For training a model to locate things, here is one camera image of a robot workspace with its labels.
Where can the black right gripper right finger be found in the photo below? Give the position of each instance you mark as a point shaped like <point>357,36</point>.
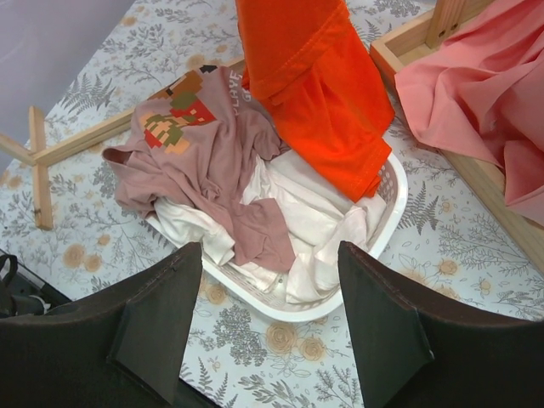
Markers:
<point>414,347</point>

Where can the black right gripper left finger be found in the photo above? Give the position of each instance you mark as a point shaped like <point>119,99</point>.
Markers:
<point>119,347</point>

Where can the orange t shirt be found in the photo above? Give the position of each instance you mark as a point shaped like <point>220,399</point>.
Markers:
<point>307,66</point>

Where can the mauve printed t shirt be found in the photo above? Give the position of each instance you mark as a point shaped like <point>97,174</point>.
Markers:
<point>196,143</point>

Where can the white plastic laundry basket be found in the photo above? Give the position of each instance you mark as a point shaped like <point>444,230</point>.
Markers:
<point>393,189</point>

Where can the white garment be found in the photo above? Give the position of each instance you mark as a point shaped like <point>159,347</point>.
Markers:
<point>317,219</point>

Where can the left wooden clothes rack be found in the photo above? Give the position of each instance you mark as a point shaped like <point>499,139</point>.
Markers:
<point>40,157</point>

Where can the wooden clothes rack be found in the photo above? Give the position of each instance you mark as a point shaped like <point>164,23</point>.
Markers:
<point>419,38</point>
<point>40,157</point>

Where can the salmon pink garment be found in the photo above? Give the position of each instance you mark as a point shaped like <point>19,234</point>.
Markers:
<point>481,95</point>

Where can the right wooden clothes rack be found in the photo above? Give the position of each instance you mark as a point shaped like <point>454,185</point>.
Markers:
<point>419,38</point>

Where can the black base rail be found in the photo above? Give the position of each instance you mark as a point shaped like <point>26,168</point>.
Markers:
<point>25,293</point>

